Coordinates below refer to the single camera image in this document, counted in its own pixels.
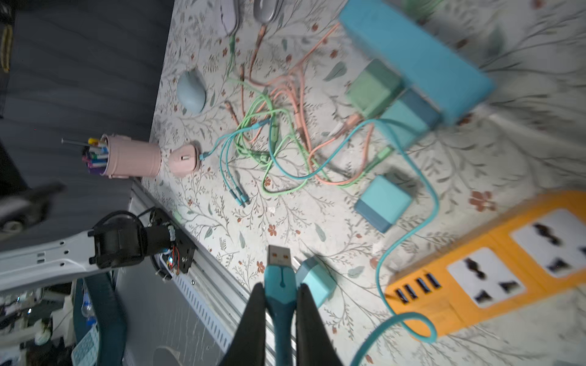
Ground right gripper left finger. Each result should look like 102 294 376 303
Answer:
219 283 266 366

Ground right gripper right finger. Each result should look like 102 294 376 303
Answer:
295 284 342 366

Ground teal charger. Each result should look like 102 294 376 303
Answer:
295 256 337 308

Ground teal charging cable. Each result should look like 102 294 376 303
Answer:
198 117 440 366

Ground blue-grey charger plug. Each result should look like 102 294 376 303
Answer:
354 175 413 233

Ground pink wireless mouse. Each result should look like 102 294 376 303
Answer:
168 143 201 178

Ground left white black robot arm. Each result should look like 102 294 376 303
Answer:
1 210 179 295

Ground pink pen cup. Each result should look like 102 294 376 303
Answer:
61 133 163 179

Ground orange power strip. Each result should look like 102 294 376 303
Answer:
384 190 585 336

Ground teal charger plug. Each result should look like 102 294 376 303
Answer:
375 88 441 151

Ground light green charger plug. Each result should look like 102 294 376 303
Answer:
346 59 404 120

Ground blue power strip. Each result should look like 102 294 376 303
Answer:
338 1 495 125

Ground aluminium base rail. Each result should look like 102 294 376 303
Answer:
132 179 250 352

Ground green charging cable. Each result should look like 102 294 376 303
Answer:
226 34 395 198

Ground light blue wireless mouse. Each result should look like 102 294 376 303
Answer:
176 70 206 114

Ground pink charging cable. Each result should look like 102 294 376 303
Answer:
223 22 376 186

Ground white power cord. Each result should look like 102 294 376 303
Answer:
484 109 586 156

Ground silver grey wireless mouse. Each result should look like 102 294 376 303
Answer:
253 0 283 24

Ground white wireless mouse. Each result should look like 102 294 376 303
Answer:
218 0 240 37

